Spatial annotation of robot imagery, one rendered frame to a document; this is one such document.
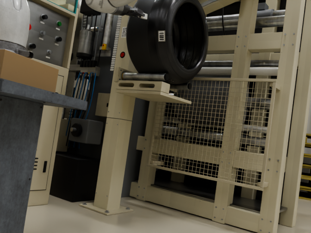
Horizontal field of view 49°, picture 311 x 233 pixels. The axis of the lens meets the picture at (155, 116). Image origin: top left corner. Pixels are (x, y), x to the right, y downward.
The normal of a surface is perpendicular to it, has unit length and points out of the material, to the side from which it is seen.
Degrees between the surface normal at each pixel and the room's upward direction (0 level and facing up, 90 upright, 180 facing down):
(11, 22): 88
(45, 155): 90
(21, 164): 90
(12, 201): 90
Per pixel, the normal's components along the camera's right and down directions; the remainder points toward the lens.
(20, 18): 0.86, -0.01
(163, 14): 0.14, -0.14
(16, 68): 0.94, 0.11
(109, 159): -0.57, -0.12
